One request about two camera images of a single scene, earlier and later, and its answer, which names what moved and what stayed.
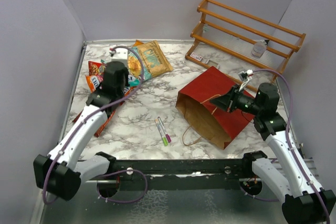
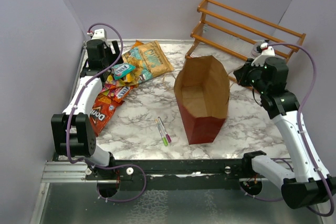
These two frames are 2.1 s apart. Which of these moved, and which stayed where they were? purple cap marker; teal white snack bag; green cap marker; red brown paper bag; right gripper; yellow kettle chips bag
Moved: right gripper; teal white snack bag; red brown paper bag
Stayed: yellow kettle chips bag; purple cap marker; green cap marker
